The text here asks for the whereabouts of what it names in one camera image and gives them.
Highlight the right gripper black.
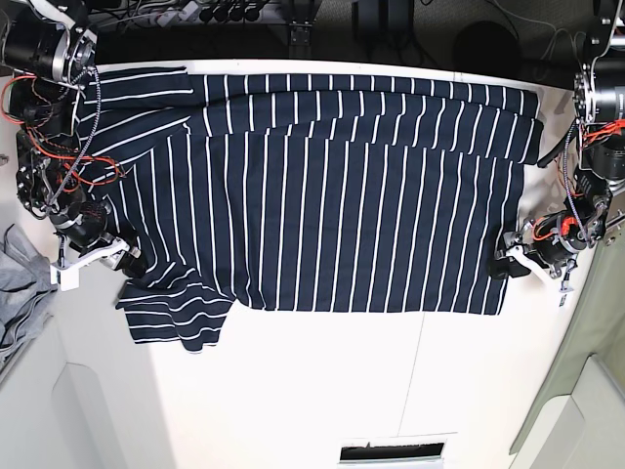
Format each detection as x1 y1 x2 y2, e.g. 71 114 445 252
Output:
51 200 147 278

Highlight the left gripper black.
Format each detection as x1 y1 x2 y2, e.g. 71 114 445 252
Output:
489 212 594 280

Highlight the navy white striped t-shirt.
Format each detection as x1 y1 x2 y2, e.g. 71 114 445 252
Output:
75 67 543 352

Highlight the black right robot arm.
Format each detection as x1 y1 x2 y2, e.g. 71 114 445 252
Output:
1 1 146 284

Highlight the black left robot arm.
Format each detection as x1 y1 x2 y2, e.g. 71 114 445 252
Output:
488 1 624 281

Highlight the grey crumpled cloth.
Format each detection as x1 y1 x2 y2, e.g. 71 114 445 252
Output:
1 225 57 369

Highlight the white power strip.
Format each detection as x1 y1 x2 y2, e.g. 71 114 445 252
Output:
146 1 201 28

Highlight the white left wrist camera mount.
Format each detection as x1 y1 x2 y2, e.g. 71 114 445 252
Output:
495 245 576 309

